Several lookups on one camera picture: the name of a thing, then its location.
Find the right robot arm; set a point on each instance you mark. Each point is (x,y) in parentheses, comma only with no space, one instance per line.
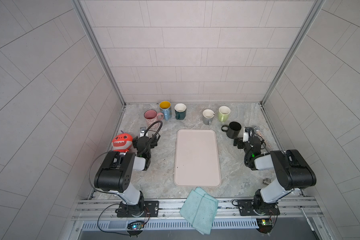
(292,172)

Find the light green mug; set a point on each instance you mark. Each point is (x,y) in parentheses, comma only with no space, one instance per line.
(223,113)

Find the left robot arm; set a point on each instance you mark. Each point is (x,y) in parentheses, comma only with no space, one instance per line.
(114,175)

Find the aluminium mounting rail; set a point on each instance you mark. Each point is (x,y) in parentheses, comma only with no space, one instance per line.
(170,209)

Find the left circuit board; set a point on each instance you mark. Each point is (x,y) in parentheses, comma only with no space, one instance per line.
(135,228)

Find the teal cloth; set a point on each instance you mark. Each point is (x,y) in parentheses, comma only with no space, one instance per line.
(200,210)

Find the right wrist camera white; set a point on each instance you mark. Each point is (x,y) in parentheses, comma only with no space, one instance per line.
(245,135)

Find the small metal fitting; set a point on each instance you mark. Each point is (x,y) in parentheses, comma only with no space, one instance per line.
(267,181)

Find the pink glass mug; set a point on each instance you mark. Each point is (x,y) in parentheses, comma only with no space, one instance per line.
(152,116)

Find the black mug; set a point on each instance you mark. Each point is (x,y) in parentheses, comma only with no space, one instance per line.
(232,130)

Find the red monster plush toy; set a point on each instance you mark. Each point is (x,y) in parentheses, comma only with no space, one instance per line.
(122,143)

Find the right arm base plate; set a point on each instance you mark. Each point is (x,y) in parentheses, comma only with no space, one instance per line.
(256,208)

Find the dark green mug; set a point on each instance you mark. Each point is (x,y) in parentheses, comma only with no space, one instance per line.
(180,111)

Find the light blue butterfly mug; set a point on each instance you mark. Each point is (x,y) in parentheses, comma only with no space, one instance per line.
(165,107)

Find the circuit board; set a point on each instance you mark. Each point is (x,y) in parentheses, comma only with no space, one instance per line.
(265,226)
(135,228)

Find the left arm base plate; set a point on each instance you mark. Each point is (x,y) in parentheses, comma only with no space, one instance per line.
(138,211)

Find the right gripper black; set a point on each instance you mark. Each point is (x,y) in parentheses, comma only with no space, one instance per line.
(240,140)

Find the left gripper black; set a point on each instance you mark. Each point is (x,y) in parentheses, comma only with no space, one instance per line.
(152,142)

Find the beige tray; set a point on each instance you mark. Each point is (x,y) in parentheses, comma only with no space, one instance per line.
(197,161)

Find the right circuit board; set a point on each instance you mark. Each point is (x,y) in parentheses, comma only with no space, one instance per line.
(265,226)

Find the clear tube with grains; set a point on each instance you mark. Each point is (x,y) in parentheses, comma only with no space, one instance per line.
(265,143)

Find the grey mug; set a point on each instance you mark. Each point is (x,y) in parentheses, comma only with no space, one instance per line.
(208,116)

